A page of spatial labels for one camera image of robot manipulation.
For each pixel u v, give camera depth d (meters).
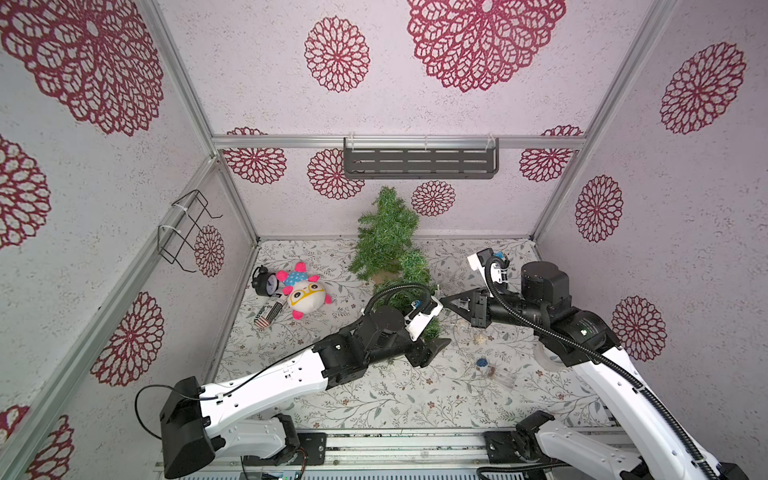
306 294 0.95
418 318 0.56
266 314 0.95
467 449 0.75
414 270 0.63
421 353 0.58
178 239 0.75
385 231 0.87
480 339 0.92
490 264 0.55
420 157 0.96
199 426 0.39
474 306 0.55
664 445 0.38
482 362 0.87
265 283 0.98
